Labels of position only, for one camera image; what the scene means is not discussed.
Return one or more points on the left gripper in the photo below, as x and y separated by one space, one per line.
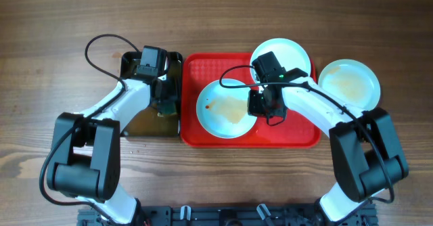
172 89

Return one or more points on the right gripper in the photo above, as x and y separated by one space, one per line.
254 108

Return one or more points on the green yellow sponge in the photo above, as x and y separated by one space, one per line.
167 109

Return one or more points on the white plate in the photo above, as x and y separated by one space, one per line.
289 54
352 82
222 110

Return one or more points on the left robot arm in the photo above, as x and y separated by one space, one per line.
84 161

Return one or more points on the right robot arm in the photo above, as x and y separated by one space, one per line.
367 155

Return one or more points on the red plastic tray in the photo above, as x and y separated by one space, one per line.
200 69

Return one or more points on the black water tray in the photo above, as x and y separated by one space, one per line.
149 123

